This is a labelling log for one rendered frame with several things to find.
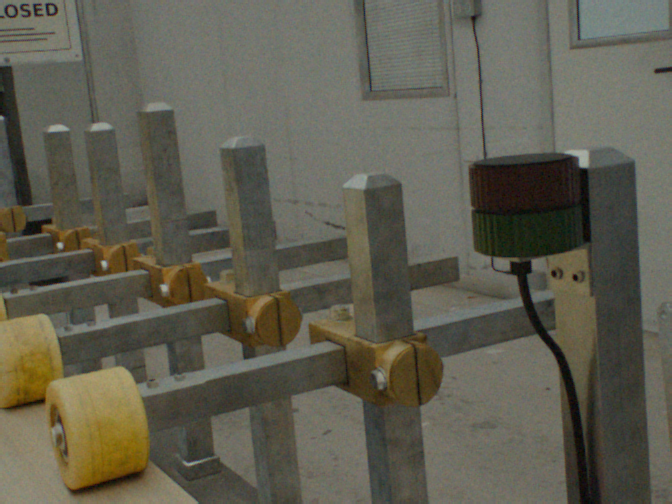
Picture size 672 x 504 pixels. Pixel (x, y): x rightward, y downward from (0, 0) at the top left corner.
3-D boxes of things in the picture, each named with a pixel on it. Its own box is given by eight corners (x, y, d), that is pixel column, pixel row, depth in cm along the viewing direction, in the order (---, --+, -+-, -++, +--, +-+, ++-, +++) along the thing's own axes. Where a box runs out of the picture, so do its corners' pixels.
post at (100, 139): (148, 441, 156) (106, 122, 148) (156, 448, 153) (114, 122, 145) (126, 447, 155) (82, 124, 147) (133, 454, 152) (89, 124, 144)
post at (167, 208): (208, 475, 134) (163, 102, 126) (218, 483, 131) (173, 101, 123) (182, 482, 133) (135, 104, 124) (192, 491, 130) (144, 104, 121)
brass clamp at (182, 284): (177, 288, 137) (173, 251, 136) (216, 303, 125) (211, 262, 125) (132, 297, 134) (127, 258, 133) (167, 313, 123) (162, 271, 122)
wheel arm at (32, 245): (211, 224, 188) (209, 208, 188) (218, 226, 186) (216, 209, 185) (4, 257, 171) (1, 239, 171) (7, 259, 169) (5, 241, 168)
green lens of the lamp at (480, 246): (535, 232, 62) (533, 195, 61) (607, 242, 56) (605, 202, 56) (452, 248, 59) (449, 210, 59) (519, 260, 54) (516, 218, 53)
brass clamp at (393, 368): (367, 364, 94) (362, 309, 93) (452, 398, 82) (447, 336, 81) (306, 379, 91) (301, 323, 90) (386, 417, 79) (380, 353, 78)
